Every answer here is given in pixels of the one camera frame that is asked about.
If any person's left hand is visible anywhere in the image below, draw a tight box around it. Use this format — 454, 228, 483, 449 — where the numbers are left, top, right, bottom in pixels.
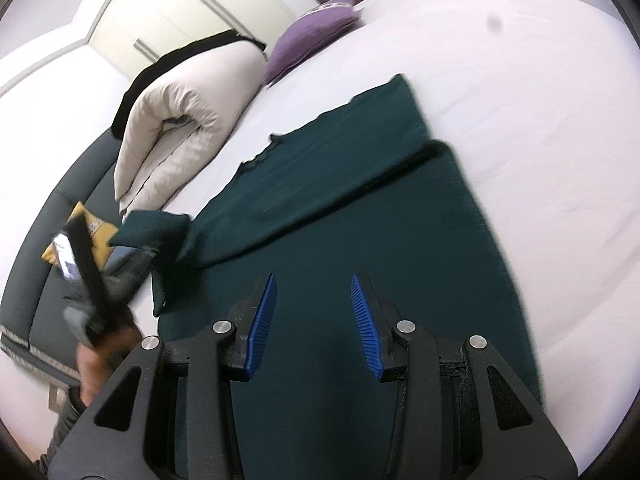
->
76, 305, 147, 407

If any yellow patterned cushion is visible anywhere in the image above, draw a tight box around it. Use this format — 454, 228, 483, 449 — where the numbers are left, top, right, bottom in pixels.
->
41, 201, 122, 272

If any beige pillow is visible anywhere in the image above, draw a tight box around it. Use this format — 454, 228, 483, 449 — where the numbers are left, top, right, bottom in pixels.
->
113, 35, 269, 217

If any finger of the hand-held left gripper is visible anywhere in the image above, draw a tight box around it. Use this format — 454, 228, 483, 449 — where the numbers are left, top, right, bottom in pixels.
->
102, 242, 165, 313

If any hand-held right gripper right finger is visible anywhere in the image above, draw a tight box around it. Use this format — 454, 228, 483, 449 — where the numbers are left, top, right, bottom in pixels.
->
350, 272, 583, 480

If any cream wardrobe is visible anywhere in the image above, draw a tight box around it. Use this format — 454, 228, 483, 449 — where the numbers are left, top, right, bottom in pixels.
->
89, 0, 332, 70

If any dark green sweater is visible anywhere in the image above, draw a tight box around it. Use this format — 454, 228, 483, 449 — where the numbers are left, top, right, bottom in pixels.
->
109, 74, 545, 480

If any black cloth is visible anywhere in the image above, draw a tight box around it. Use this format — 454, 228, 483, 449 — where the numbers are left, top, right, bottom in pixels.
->
110, 29, 267, 140

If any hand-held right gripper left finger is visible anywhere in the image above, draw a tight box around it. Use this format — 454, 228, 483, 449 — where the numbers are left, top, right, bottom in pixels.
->
47, 272, 278, 480

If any purple pillow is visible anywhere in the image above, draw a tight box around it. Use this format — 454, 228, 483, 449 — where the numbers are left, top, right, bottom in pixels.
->
260, 0, 363, 87

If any white bed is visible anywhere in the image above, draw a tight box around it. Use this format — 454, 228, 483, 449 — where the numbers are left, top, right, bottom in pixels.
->
0, 0, 640, 473

